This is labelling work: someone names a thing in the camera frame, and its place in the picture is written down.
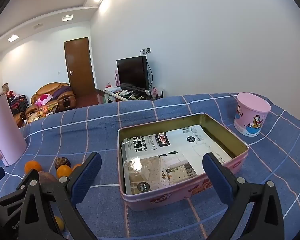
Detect pink tin box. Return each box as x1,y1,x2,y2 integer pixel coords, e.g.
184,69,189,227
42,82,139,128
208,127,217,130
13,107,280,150
117,113,249,212

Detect pink cushion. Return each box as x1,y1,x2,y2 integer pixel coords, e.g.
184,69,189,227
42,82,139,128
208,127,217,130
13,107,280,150
36,94,53,107

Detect brown leather sofa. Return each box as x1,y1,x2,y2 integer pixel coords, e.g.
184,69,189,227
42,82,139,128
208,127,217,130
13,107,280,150
25,82,77,120

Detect blue checked cloth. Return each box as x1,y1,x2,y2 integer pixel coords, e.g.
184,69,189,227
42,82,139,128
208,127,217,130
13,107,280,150
0,93,300,240

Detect black television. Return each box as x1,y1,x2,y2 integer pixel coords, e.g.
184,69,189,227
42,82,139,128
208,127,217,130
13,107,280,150
116,56,150,90

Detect white television stand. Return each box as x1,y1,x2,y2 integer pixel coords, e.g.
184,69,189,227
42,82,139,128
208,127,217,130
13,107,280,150
102,87,164,104

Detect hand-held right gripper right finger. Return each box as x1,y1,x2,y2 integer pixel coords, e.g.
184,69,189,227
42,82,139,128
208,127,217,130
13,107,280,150
202,152,285,240

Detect brown kiwi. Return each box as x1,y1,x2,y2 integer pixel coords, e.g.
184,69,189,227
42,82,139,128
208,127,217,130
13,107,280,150
54,157,71,169

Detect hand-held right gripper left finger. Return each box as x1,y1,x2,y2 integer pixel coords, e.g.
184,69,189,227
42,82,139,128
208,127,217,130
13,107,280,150
19,152,102,240

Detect cluttered coffee table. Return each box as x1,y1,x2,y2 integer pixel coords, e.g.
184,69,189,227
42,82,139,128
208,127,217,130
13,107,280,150
26,104,59,124

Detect brown leather armchair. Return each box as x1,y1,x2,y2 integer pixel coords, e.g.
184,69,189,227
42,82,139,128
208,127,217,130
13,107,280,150
14,111,27,128

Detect purple blanket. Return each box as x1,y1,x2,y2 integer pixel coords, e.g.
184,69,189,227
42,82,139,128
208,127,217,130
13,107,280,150
51,85,72,100

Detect printed paper liner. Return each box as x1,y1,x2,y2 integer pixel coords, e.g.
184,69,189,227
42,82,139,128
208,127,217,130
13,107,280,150
121,125,233,195

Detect pink kettle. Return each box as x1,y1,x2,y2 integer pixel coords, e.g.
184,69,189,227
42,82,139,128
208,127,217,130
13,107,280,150
0,91,27,167

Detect stacked chairs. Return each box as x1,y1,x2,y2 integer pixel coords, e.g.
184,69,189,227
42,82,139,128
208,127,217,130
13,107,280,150
6,90,28,115

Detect pink cartoon mug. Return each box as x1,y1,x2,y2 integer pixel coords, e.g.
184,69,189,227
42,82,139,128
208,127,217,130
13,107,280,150
234,92,272,137

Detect black power cable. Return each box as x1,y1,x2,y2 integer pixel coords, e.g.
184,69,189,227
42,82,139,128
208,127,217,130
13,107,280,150
146,52,154,90

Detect brown wooden door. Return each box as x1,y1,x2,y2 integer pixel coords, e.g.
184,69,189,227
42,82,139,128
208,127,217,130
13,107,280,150
64,37,96,98

